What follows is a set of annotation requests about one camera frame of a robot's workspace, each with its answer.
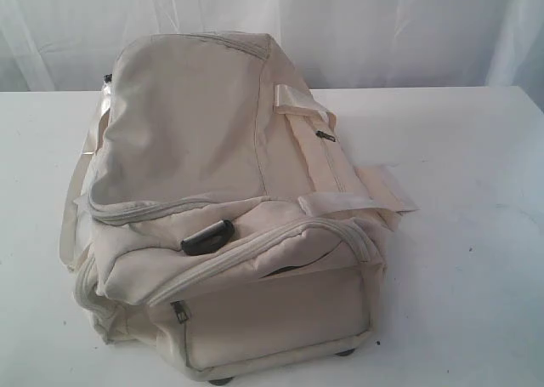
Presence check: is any white backdrop curtain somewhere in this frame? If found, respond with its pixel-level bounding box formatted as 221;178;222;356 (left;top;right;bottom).
1;0;543;100

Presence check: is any cream fabric duffel bag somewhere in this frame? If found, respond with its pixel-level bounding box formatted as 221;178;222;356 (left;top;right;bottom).
59;32;414;383

